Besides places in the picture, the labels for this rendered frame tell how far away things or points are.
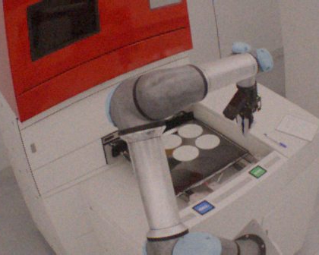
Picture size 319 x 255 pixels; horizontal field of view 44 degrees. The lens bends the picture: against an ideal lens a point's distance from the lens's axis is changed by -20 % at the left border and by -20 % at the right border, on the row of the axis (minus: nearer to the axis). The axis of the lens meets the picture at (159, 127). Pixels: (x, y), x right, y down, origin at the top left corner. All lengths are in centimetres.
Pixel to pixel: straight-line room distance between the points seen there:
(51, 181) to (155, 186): 78
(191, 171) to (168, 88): 74
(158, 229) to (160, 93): 35
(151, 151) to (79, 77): 60
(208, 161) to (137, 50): 49
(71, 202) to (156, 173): 86
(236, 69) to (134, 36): 60
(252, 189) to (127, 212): 48
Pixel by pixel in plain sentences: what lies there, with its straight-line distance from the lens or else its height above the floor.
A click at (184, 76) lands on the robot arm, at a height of 150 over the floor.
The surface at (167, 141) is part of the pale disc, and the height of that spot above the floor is 90.
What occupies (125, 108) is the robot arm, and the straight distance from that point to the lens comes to 116.
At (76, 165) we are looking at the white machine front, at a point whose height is 91.
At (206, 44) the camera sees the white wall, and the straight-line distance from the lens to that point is 414.
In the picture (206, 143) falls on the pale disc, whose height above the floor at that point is 90.
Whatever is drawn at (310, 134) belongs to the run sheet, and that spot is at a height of 97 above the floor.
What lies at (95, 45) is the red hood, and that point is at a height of 139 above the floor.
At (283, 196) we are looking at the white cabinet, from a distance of 185.
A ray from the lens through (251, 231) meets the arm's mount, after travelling 130.
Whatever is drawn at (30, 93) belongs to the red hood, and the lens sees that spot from 161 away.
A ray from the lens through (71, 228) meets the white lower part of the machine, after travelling 207.
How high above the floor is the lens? 199
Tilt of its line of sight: 32 degrees down
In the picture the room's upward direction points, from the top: 7 degrees counter-clockwise
